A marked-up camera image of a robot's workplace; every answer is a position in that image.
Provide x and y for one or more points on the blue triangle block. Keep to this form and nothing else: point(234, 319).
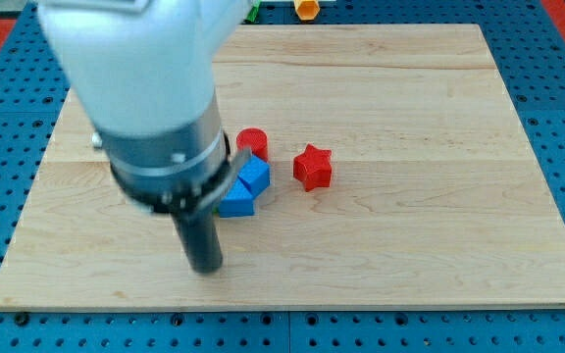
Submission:
point(238, 202)

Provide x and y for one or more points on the red cylinder block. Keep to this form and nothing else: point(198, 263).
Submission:
point(256, 139)

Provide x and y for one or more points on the light wooden board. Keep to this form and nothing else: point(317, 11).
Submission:
point(437, 200)

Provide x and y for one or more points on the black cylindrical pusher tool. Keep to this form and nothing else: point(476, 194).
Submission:
point(200, 242)

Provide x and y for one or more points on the red star block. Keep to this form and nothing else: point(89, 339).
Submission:
point(313, 168)

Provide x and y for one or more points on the blue cube block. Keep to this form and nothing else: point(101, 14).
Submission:
point(255, 176)

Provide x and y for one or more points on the yellow hexagon block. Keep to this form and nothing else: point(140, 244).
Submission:
point(306, 10)

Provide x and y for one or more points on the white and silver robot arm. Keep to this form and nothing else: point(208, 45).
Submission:
point(143, 72)

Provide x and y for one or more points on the green block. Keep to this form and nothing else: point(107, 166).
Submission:
point(252, 14)

